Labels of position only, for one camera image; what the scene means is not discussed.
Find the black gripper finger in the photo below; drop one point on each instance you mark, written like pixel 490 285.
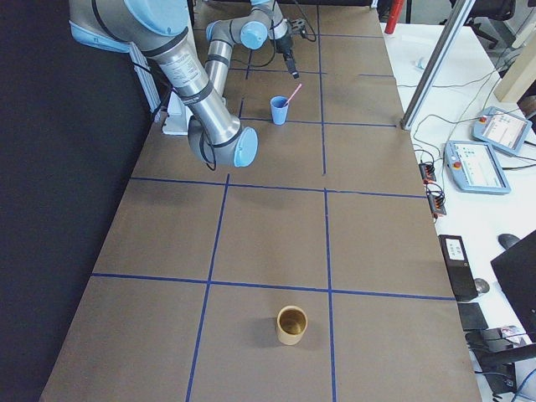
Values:
pixel 292 68
pixel 286 56

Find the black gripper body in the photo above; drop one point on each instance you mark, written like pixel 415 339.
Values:
pixel 285 44

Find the red chopstick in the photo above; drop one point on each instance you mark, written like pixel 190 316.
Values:
pixel 292 95

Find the blue plastic cup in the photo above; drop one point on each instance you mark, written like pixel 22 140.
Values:
pixel 279 108

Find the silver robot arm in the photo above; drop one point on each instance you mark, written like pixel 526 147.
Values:
pixel 160 30

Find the tan wooden cup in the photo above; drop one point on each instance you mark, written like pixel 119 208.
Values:
pixel 291 324

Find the red cylinder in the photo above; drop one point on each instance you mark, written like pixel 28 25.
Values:
pixel 395 10

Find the far orange connector board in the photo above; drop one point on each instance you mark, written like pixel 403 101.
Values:
pixel 427 172

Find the orange connector board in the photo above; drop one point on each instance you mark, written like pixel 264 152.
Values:
pixel 427 172
pixel 436 201

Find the near orange connector board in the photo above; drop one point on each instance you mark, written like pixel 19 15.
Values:
pixel 436 201

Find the near teach pendant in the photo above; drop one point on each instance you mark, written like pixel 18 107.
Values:
pixel 474 168

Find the teach pendant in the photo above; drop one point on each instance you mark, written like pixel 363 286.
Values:
pixel 503 130
pixel 474 168

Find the far teach pendant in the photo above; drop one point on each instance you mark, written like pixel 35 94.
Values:
pixel 503 130

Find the black labelled box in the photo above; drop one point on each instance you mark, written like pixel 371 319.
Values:
pixel 457 267

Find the black computer mouse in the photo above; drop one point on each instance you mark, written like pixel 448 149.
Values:
pixel 507 241

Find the metal tin can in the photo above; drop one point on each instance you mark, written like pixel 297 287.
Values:
pixel 481 286

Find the black monitor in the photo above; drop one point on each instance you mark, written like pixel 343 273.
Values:
pixel 515 272

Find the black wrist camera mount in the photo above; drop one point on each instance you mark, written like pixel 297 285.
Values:
pixel 299 26

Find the white pedestal column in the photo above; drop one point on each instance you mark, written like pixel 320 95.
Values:
pixel 173 119

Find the aluminium frame post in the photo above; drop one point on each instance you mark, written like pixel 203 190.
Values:
pixel 451 29

